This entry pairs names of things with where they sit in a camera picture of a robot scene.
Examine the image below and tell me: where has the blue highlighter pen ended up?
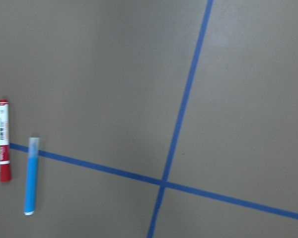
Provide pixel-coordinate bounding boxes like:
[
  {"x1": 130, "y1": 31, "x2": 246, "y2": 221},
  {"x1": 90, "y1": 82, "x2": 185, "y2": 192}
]
[{"x1": 23, "y1": 137, "x2": 40, "y2": 216}]

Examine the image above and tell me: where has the red marker pen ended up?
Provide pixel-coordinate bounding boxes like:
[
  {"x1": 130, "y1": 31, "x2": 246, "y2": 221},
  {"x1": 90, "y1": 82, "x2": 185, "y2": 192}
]
[{"x1": 0, "y1": 99, "x2": 11, "y2": 182}]

